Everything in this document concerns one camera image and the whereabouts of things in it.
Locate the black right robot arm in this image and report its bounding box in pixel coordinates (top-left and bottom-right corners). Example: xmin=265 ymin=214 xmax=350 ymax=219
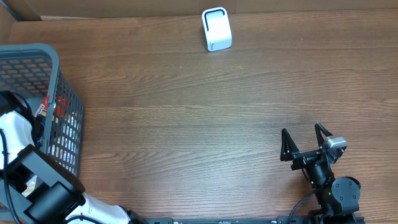
xmin=280 ymin=123 xmax=365 ymax=223

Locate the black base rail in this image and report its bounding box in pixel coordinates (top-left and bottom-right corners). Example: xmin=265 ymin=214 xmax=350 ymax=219
xmin=145 ymin=216 xmax=317 ymax=224

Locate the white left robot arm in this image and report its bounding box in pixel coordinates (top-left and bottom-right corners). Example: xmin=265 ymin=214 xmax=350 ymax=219
xmin=1 ymin=91 xmax=145 ymax=224

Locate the grey plastic mesh basket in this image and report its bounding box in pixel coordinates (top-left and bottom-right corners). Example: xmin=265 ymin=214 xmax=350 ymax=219
xmin=1 ymin=44 xmax=85 ymax=175

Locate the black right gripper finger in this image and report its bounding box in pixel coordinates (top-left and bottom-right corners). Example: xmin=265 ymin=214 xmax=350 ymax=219
xmin=315 ymin=122 xmax=332 ymax=146
xmin=280 ymin=128 xmax=300 ymax=161

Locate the white barcode scanner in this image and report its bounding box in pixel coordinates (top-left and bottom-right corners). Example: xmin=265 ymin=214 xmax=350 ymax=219
xmin=201 ymin=7 xmax=233 ymax=52

